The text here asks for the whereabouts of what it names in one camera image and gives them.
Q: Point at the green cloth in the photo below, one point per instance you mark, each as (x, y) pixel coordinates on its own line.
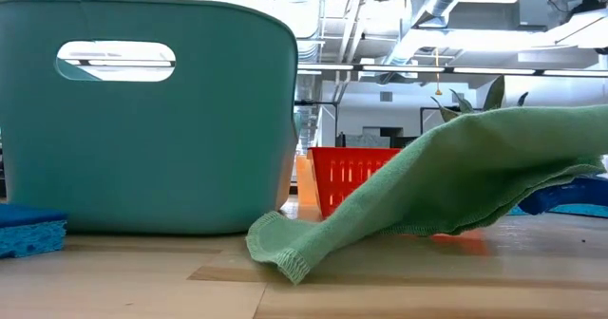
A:
(451, 176)

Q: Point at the teal plastic bin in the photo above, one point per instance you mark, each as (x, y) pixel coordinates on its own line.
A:
(166, 157)

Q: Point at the yellow hanging pendant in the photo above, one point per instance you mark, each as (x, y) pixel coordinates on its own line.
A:
(438, 90)

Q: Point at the potted plant white pot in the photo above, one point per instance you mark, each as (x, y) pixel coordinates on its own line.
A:
(494, 93)

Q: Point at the red plastic basket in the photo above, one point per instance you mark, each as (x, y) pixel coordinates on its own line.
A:
(342, 172)

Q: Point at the orange plastic tray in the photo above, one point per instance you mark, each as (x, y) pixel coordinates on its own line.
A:
(306, 186)

